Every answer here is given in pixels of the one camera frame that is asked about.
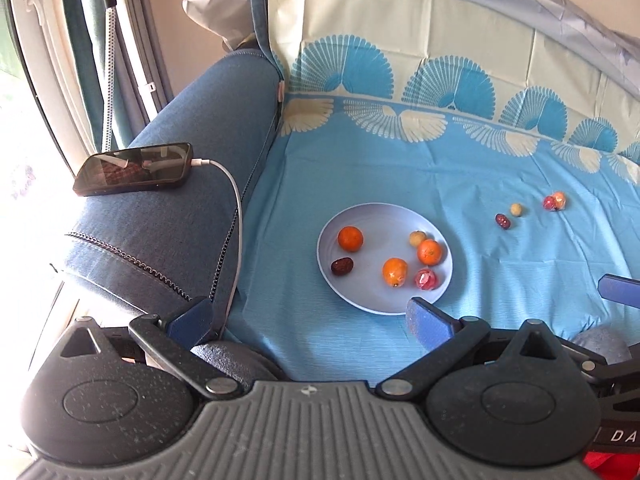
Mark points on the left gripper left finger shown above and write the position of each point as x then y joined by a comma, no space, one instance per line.
168,342

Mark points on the small yellow round fruit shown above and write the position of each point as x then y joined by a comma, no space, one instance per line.
516,209

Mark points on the dark red date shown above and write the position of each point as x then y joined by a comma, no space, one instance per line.
342,266
503,221

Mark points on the wrapped dark pink fruit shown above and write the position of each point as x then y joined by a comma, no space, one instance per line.
551,203

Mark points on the green curtain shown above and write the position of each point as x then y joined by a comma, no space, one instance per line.
85,20

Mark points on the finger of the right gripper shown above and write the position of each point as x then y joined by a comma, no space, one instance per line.
620,290

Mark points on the small orange round fruit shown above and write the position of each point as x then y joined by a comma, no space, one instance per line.
429,252

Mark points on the blue denim sofa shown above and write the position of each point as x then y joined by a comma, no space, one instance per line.
154,250

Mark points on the black smartphone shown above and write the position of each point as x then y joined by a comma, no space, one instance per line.
135,170

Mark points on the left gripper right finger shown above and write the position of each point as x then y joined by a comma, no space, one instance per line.
450,345

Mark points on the red round fruit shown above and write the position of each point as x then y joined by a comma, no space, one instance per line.
426,279

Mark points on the light blue plate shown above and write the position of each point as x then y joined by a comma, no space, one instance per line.
386,229

